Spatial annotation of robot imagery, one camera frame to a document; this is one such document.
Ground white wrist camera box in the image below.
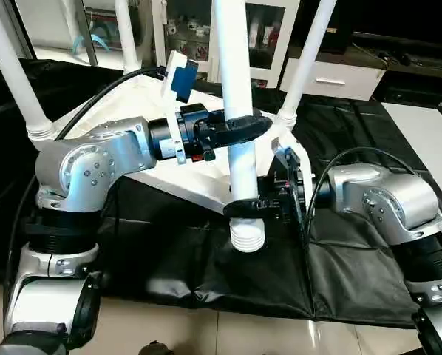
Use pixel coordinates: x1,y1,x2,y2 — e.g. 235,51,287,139
160,50,201,165
271,136,313,202

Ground black work mat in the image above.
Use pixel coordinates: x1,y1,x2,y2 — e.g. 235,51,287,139
0,58,442,328

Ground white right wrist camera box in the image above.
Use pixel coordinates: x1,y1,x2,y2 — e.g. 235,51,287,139
271,136,313,202

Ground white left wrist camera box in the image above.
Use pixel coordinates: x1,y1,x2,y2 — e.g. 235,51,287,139
160,50,201,165

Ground white drawer unit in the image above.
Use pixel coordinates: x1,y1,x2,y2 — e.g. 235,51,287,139
280,58,389,103

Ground blue frame trolley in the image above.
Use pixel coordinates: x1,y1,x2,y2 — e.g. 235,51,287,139
69,7,144,56

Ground white plastic table top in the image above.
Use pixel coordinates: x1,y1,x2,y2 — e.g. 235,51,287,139
27,72,312,217

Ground white glass door cabinet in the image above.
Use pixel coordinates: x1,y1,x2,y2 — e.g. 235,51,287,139
151,0,303,89

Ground white drawer cabinet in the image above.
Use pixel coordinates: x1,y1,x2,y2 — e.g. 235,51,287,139
302,0,442,109

